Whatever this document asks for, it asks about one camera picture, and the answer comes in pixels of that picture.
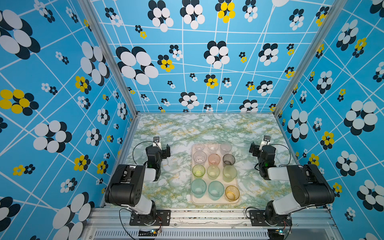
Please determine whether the dark grey plastic cup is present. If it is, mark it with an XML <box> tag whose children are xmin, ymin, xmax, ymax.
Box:
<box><xmin>223</xmin><ymin>154</ymin><xmax>236</xmax><ymax>167</ymax></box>

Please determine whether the light green textured cup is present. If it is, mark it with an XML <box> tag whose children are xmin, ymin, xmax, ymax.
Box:
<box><xmin>223</xmin><ymin>165</ymin><xmax>237</xmax><ymax>183</ymax></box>

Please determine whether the clear textured plastic cup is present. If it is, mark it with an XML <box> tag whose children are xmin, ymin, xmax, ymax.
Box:
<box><xmin>220</xmin><ymin>142</ymin><xmax>232</xmax><ymax>155</ymax></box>

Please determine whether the large clear plastic cup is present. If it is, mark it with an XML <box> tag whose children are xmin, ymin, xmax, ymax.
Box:
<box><xmin>193</xmin><ymin>151</ymin><xmax>208</xmax><ymax>165</ymax></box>

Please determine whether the bright green plastic cup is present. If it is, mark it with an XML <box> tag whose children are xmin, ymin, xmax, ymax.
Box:
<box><xmin>192</xmin><ymin>164</ymin><xmax>206</xmax><ymax>180</ymax></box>

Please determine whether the amber yellow plastic cup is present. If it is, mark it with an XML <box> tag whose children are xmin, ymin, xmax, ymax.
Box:
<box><xmin>225</xmin><ymin>185</ymin><xmax>240</xmax><ymax>202</ymax></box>

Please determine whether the pink textured plastic cup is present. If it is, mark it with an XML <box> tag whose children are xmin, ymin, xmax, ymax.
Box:
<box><xmin>208</xmin><ymin>154</ymin><xmax>221</xmax><ymax>166</ymax></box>

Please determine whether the teal textured cup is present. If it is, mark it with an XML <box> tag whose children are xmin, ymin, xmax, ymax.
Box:
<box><xmin>208</xmin><ymin>181</ymin><xmax>225</xmax><ymax>201</ymax></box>
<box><xmin>191</xmin><ymin>179</ymin><xmax>207</xmax><ymax>199</ymax></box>

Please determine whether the small clear faceted glass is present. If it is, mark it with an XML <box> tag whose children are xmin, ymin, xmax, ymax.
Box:
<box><xmin>207</xmin><ymin>142</ymin><xmax>219</xmax><ymax>153</ymax></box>

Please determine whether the pale green plastic cup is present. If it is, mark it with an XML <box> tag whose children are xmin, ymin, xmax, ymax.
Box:
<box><xmin>207</xmin><ymin>165</ymin><xmax>221</xmax><ymax>180</ymax></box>

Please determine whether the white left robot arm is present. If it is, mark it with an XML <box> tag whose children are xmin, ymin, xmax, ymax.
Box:
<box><xmin>105</xmin><ymin>143</ymin><xmax>171</xmax><ymax>226</ymax></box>

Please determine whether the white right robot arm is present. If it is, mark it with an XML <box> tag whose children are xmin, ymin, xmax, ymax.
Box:
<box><xmin>250</xmin><ymin>143</ymin><xmax>335</xmax><ymax>226</ymax></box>

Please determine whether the pale pink plastic tray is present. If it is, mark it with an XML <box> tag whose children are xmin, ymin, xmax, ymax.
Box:
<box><xmin>191</xmin><ymin>144</ymin><xmax>240</xmax><ymax>205</ymax></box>

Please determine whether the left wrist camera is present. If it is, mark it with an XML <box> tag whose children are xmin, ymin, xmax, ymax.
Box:
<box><xmin>153</xmin><ymin>137</ymin><xmax>162</xmax><ymax>150</ymax></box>

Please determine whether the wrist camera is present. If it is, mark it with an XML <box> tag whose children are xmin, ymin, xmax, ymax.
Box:
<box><xmin>259</xmin><ymin>135</ymin><xmax>271</xmax><ymax>150</ymax></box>
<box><xmin>153</xmin><ymin>137</ymin><xmax>162</xmax><ymax>150</ymax></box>

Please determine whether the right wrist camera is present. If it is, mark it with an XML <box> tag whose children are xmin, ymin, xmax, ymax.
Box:
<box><xmin>259</xmin><ymin>135</ymin><xmax>271</xmax><ymax>150</ymax></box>

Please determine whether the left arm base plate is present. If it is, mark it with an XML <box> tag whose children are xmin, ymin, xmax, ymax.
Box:
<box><xmin>129</xmin><ymin>210</ymin><xmax>171</xmax><ymax>227</ymax></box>

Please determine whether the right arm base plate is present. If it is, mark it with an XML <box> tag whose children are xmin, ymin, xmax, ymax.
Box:
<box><xmin>248</xmin><ymin>210</ymin><xmax>292</xmax><ymax>228</ymax></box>

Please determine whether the aluminium front rail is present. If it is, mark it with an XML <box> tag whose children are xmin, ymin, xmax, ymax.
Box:
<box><xmin>81</xmin><ymin>208</ymin><xmax>342</xmax><ymax>240</ymax></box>

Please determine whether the left aluminium corner post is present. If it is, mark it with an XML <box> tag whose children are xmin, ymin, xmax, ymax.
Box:
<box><xmin>77</xmin><ymin>0</ymin><xmax>138</xmax><ymax>116</ymax></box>

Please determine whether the aluminium corner post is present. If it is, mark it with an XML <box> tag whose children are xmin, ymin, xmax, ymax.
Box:
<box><xmin>77</xmin><ymin>0</ymin><xmax>138</xmax><ymax>116</ymax></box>
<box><xmin>273</xmin><ymin>0</ymin><xmax>349</xmax><ymax>116</ymax></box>

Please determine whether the right aluminium corner post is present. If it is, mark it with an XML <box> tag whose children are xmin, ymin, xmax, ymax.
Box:
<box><xmin>273</xmin><ymin>0</ymin><xmax>349</xmax><ymax>116</ymax></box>

